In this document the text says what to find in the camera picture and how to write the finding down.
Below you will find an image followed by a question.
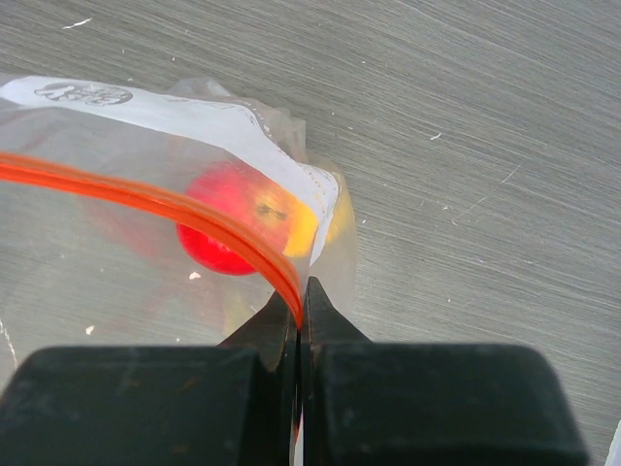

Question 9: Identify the red toy apple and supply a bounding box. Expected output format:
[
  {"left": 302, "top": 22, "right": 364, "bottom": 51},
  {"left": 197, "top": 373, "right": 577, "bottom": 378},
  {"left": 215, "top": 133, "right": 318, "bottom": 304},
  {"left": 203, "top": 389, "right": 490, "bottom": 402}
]
[{"left": 176, "top": 161, "right": 295, "bottom": 276}]

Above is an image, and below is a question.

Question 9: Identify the yellow toy pear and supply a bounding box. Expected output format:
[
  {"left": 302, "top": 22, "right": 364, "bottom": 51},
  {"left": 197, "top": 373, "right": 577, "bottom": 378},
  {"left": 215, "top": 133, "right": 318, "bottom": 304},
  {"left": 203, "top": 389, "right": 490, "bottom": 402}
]
[{"left": 283, "top": 188, "right": 355, "bottom": 263}]

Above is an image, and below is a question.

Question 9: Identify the clear zip top bag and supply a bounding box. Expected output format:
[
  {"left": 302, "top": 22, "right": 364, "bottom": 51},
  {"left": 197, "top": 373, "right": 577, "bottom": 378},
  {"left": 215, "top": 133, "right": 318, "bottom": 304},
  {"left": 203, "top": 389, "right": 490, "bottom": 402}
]
[{"left": 0, "top": 72, "right": 360, "bottom": 466}]

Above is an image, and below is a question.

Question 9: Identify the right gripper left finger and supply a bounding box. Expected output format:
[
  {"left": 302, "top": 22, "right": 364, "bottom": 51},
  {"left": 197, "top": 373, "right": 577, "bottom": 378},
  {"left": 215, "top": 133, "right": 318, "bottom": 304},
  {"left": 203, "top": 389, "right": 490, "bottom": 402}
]
[{"left": 1, "top": 295, "right": 297, "bottom": 465}]

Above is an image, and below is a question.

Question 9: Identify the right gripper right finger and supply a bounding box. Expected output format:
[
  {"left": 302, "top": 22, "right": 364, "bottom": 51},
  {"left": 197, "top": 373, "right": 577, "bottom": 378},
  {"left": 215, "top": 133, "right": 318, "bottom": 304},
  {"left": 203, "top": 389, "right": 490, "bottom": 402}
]
[{"left": 300, "top": 278, "right": 588, "bottom": 465}]

